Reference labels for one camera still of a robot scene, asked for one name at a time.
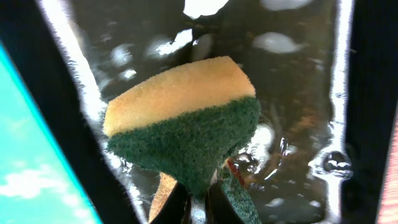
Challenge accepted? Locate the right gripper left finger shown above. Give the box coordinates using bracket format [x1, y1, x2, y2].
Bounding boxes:
[150, 183, 192, 224]

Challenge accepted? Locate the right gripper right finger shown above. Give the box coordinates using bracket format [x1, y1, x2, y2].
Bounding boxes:
[205, 182, 243, 224]

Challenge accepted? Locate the yellow green sponge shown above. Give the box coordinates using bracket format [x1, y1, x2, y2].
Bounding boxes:
[103, 56, 261, 223]

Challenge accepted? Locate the teal plastic tray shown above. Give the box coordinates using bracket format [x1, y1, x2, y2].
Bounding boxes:
[1, 47, 101, 224]

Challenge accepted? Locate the black water tray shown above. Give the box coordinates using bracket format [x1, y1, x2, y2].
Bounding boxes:
[1, 1, 397, 223]

